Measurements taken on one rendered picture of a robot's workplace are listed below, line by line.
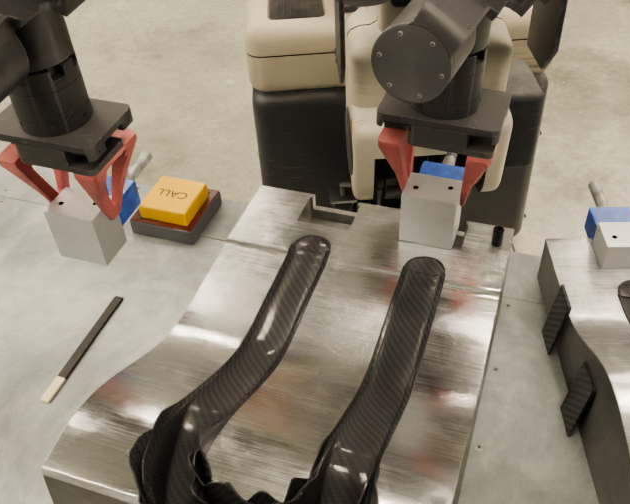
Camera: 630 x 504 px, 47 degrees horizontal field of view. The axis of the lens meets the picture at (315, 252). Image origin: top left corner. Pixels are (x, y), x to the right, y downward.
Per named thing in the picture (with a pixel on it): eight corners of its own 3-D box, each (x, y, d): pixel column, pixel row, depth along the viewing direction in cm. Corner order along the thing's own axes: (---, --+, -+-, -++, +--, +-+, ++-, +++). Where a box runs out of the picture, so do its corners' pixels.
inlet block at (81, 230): (131, 172, 76) (119, 128, 72) (174, 180, 74) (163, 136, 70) (60, 256, 67) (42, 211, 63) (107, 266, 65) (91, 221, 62)
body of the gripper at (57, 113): (96, 169, 56) (68, 85, 51) (-12, 149, 59) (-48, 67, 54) (137, 123, 61) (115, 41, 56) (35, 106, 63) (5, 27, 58)
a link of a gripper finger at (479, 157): (480, 229, 64) (495, 139, 57) (400, 214, 65) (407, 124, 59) (493, 185, 68) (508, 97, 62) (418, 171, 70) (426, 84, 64)
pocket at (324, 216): (314, 221, 77) (312, 193, 74) (362, 229, 75) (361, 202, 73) (299, 248, 74) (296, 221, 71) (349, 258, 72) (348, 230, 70)
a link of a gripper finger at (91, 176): (117, 246, 62) (87, 156, 55) (47, 230, 64) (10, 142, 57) (155, 197, 66) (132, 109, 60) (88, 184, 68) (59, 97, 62)
